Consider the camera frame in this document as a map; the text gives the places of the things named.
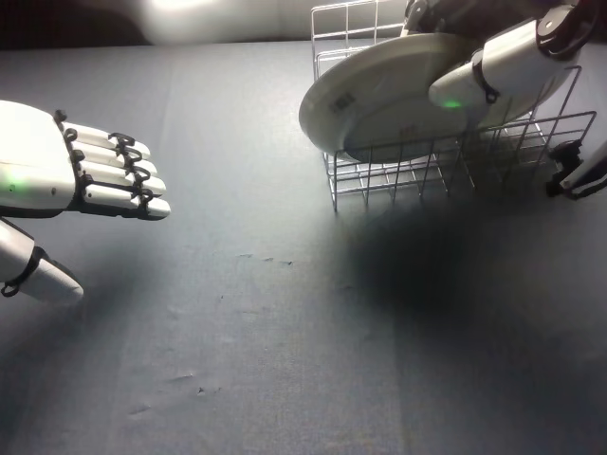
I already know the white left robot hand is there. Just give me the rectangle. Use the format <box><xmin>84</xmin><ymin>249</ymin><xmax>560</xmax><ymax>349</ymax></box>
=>
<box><xmin>0</xmin><ymin>99</ymin><xmax>173</xmax><ymax>305</ymax></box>

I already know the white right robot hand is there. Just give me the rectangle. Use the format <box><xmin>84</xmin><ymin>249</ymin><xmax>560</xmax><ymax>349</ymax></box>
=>
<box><xmin>401</xmin><ymin>0</ymin><xmax>602</xmax><ymax>114</ymax></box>

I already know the white plate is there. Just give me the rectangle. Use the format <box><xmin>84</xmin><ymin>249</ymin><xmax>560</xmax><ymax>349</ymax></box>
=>
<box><xmin>298</xmin><ymin>31</ymin><xmax>573</xmax><ymax>165</ymax></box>

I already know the grey table cloth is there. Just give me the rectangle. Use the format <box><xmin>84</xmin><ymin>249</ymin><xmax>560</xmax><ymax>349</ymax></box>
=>
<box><xmin>0</xmin><ymin>40</ymin><xmax>607</xmax><ymax>455</ymax></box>

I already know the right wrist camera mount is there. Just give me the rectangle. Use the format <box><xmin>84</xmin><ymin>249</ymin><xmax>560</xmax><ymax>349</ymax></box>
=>
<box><xmin>544</xmin><ymin>139</ymin><xmax>607</xmax><ymax>200</ymax></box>

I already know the silver wire dish rack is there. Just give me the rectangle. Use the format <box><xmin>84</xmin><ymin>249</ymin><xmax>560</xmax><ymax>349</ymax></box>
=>
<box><xmin>310</xmin><ymin>0</ymin><xmax>598</xmax><ymax>213</ymax></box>

